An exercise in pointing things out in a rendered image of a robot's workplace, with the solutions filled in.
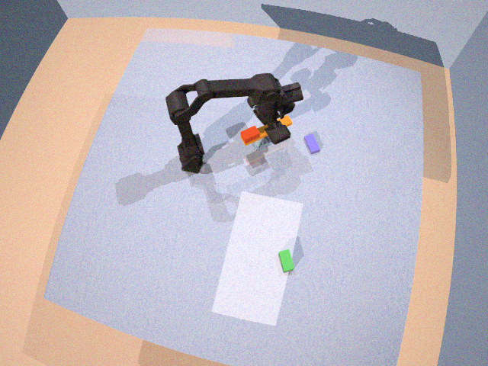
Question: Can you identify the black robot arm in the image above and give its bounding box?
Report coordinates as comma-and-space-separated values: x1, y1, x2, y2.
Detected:
165, 73, 303, 173

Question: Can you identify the purple rectangular block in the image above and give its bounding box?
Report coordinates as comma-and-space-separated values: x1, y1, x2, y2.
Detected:
304, 134, 320, 154

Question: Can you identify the green block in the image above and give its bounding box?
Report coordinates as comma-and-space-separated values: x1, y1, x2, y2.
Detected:
279, 249, 294, 272

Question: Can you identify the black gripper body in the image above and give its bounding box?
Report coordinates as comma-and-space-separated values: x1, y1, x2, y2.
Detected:
247, 97, 291, 145

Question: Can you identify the orange bar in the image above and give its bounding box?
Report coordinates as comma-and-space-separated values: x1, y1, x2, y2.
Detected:
240, 116, 292, 146

